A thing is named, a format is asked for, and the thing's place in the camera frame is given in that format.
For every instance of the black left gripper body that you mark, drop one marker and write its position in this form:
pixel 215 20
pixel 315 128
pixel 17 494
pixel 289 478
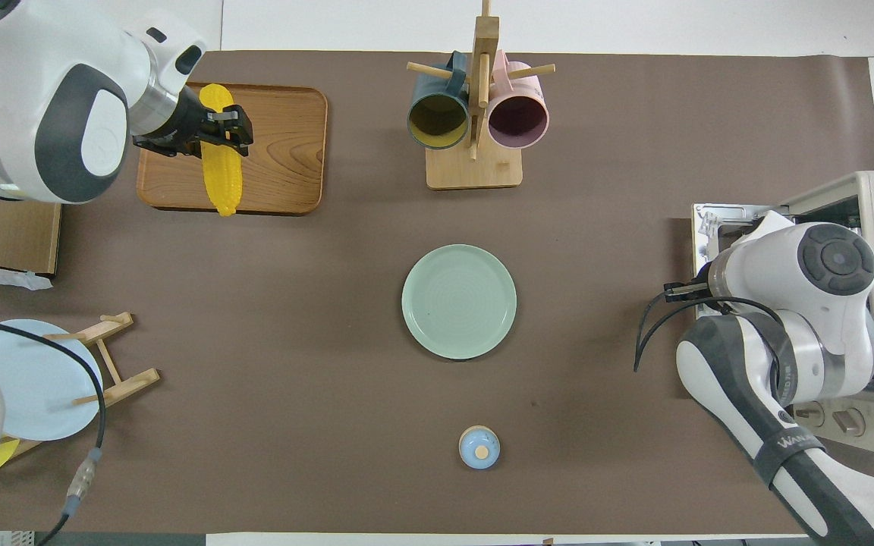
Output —
pixel 232 133

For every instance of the yellow corn cob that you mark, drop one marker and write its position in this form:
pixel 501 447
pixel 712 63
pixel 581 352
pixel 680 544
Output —
pixel 224 182

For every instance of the pale green plate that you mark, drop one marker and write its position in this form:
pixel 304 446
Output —
pixel 458 302

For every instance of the toaster oven glass door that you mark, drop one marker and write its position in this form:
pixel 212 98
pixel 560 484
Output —
pixel 710 220

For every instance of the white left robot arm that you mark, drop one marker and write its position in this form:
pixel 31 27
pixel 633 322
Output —
pixel 42 76

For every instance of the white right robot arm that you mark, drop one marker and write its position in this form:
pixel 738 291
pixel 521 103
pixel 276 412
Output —
pixel 793 265

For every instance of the wooden serving tray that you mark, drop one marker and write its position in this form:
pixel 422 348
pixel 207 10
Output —
pixel 285 152

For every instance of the dark blue mug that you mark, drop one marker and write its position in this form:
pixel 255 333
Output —
pixel 437 121

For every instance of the wooden mug tree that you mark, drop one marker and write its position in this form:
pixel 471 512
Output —
pixel 475 171

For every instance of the wooden plate rack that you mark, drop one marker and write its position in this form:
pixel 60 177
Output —
pixel 130 385

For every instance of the pink mug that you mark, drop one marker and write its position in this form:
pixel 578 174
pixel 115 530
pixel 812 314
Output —
pixel 517 121

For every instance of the light blue plate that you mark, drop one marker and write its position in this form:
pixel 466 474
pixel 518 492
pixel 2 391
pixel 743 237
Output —
pixel 35 387

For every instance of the yellow plate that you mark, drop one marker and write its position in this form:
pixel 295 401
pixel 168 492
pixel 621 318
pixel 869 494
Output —
pixel 1 456

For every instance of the blue lid with cork knob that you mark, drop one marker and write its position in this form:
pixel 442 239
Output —
pixel 479 449

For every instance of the brown table mat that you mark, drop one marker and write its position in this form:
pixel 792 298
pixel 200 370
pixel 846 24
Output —
pixel 558 417

